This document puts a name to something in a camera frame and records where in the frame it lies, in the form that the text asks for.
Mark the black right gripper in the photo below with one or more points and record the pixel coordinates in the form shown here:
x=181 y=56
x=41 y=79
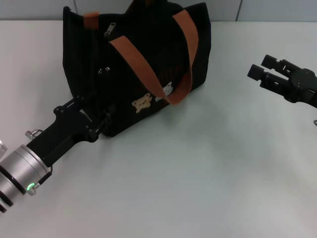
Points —
x=302 y=86

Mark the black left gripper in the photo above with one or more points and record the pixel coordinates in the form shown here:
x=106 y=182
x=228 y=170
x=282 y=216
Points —
x=67 y=126

